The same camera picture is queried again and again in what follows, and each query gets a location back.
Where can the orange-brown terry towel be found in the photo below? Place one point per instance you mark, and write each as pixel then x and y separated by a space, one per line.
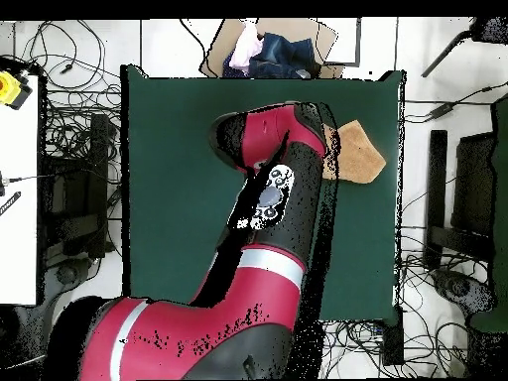
pixel 357 156

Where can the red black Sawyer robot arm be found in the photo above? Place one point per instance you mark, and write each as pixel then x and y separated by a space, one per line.
pixel 222 317

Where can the dark green table cloth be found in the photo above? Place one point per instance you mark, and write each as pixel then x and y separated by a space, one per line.
pixel 174 178

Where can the blue denim garment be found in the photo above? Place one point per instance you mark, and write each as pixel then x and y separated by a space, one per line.
pixel 285 55

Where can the pink garment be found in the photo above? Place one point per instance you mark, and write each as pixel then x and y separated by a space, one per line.
pixel 244 51

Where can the brown cardboard box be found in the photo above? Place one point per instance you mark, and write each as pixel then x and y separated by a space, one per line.
pixel 329 39

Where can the black chair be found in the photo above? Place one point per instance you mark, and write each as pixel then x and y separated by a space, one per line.
pixel 472 190

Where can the white side table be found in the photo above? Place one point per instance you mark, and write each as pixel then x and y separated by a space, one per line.
pixel 18 238

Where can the yellow emergency stop box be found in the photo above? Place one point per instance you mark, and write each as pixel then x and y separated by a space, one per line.
pixel 10 89

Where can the black stand frame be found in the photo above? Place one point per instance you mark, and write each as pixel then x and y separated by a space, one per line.
pixel 85 198

